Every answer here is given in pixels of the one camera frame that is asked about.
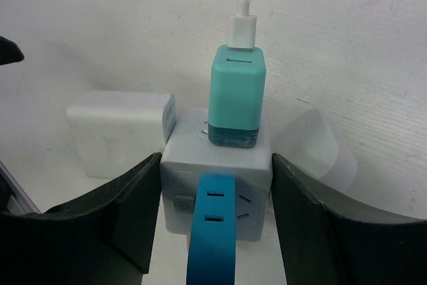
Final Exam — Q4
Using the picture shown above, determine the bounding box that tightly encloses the teal charger plug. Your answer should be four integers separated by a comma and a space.
207, 45, 266, 148

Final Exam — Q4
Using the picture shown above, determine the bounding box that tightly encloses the aluminium front rail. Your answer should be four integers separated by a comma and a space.
1, 162, 41, 216

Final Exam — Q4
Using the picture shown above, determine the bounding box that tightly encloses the white usb cable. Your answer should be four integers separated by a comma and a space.
228, 0, 427, 53

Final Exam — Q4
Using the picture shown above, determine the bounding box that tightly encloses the blue plug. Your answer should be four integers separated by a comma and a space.
186, 174, 236, 285

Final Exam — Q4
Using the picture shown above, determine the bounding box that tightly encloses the white cube socket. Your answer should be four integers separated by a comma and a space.
159, 108, 273, 242

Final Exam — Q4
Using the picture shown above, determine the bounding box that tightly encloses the white charger plug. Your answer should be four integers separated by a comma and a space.
66, 91, 176, 179

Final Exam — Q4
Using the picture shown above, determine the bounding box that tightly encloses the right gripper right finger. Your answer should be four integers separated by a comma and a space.
272, 154, 426, 284

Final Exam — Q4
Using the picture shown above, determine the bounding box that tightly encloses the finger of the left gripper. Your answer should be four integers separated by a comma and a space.
0, 36, 24, 65

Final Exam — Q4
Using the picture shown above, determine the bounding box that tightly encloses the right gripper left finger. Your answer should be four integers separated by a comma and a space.
1, 153, 161, 284

